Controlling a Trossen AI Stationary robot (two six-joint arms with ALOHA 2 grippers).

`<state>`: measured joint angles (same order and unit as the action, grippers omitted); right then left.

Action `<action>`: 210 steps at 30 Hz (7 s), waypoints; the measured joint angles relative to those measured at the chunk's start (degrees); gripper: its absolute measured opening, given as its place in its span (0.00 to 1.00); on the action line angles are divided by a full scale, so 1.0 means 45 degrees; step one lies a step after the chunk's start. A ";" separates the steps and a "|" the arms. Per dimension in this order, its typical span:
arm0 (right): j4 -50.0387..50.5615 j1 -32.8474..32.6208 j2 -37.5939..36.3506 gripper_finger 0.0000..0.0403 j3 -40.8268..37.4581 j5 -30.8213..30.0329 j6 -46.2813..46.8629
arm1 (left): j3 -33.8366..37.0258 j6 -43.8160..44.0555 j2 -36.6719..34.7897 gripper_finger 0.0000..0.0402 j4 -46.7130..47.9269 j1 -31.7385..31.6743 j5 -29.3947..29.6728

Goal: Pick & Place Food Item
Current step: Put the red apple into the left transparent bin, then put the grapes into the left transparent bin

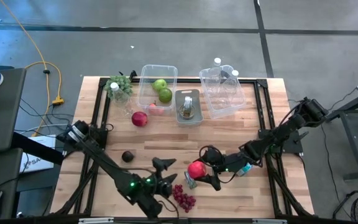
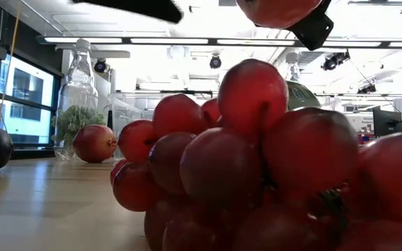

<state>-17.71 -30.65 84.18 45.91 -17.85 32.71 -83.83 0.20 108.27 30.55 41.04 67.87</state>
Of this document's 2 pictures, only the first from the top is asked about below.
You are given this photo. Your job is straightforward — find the dark red apple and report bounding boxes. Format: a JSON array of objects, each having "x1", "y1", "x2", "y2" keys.
[{"x1": 131, "y1": 111, "x2": 149, "y2": 128}]

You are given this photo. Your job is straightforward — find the black floor cable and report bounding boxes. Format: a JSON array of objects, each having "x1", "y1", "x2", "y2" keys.
[{"x1": 320, "y1": 124, "x2": 343, "y2": 206}]

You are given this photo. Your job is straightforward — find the black low desk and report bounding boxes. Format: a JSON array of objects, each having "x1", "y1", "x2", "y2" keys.
[{"x1": 0, "y1": 147, "x2": 24, "y2": 220}]

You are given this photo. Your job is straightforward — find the black metal table frame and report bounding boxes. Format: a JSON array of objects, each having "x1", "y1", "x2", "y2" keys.
[{"x1": 50, "y1": 77, "x2": 313, "y2": 218}]

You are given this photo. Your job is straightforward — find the dark green label can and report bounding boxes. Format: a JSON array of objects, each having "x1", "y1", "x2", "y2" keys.
[{"x1": 184, "y1": 170, "x2": 198, "y2": 190}]

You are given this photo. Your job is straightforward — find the green grape bunch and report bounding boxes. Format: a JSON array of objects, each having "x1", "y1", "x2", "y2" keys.
[{"x1": 104, "y1": 74, "x2": 134, "y2": 100}]

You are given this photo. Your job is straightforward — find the green apple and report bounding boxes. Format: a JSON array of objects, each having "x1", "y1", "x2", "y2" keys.
[
  {"x1": 158, "y1": 88, "x2": 173, "y2": 104},
  {"x1": 152, "y1": 78, "x2": 168, "y2": 93}
]

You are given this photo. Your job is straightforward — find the tangerine cluster with leaf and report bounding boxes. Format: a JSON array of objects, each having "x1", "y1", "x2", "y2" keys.
[{"x1": 147, "y1": 102, "x2": 165, "y2": 116}]

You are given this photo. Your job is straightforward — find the teal label can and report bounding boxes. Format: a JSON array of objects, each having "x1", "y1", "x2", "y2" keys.
[{"x1": 236, "y1": 163, "x2": 254, "y2": 177}]

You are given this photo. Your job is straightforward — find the yellow cable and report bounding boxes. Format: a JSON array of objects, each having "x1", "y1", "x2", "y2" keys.
[{"x1": 0, "y1": 0, "x2": 65, "y2": 106}]

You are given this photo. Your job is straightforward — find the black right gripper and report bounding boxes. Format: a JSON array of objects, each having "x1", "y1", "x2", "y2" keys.
[{"x1": 194, "y1": 146, "x2": 231, "y2": 192}]

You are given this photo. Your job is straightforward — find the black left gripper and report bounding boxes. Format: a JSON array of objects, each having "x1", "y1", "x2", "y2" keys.
[{"x1": 146, "y1": 157, "x2": 178, "y2": 199}]

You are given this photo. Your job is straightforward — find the blue red tuna can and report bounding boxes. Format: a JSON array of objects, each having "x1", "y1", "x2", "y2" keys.
[{"x1": 178, "y1": 107, "x2": 196, "y2": 121}]

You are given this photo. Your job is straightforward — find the white cardboard box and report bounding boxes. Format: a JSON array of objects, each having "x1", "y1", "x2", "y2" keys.
[{"x1": 19, "y1": 134, "x2": 57, "y2": 174}]

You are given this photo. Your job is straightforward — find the dark brown round fruit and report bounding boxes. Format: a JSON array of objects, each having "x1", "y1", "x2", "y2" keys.
[{"x1": 121, "y1": 150, "x2": 135, "y2": 163}]

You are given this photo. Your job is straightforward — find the red grape bunch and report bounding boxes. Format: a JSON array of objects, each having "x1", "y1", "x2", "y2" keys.
[{"x1": 172, "y1": 184, "x2": 197, "y2": 213}]

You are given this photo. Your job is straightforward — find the small grey plastic bin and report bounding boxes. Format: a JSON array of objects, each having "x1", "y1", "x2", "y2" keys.
[{"x1": 174, "y1": 88, "x2": 204, "y2": 127}]

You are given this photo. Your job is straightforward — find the clear plastic bin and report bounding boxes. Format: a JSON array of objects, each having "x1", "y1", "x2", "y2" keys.
[
  {"x1": 199, "y1": 64, "x2": 247, "y2": 120},
  {"x1": 136, "y1": 64, "x2": 178, "y2": 118}
]

